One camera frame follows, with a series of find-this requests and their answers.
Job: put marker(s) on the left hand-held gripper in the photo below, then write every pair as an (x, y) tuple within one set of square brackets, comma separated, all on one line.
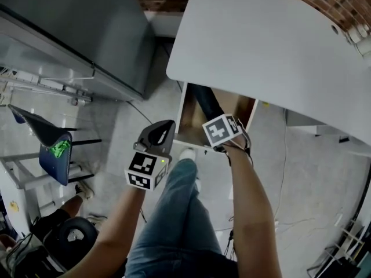
[(145, 169)]

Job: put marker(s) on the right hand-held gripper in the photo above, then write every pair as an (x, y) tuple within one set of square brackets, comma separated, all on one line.
[(220, 130)]

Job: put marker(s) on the black umbrella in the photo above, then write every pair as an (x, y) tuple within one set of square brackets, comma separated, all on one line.
[(208, 103)]

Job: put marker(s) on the wooden drawer with white front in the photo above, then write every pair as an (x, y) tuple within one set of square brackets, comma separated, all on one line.
[(188, 117)]

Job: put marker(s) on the person's left forearm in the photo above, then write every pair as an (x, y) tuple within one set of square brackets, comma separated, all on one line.
[(116, 236)]

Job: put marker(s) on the person's right forearm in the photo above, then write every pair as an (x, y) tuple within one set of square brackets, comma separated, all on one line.
[(252, 207)]

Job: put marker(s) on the white desk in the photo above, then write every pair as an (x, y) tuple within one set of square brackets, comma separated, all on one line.
[(255, 39)]

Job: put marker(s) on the person's blue jeans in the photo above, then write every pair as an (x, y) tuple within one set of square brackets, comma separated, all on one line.
[(179, 219)]

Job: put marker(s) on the green toy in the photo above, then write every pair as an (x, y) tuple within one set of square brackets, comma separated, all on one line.
[(59, 149)]

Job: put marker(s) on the blue chair with black legs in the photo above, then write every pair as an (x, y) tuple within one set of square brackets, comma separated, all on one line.
[(55, 161)]

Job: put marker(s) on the metal shelf rack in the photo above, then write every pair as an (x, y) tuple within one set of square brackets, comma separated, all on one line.
[(52, 88)]

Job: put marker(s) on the black round stool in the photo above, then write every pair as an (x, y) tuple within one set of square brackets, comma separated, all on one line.
[(78, 236)]

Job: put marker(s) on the silver refrigerator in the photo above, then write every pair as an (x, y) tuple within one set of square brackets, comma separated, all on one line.
[(72, 25)]

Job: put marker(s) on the white cabinet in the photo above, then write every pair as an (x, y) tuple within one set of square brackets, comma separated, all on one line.
[(14, 190)]

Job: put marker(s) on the yellow blotchy sticker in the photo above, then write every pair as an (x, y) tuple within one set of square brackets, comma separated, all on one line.
[(14, 206)]

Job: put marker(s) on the white round jar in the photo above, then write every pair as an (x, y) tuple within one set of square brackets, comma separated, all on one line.
[(364, 48)]

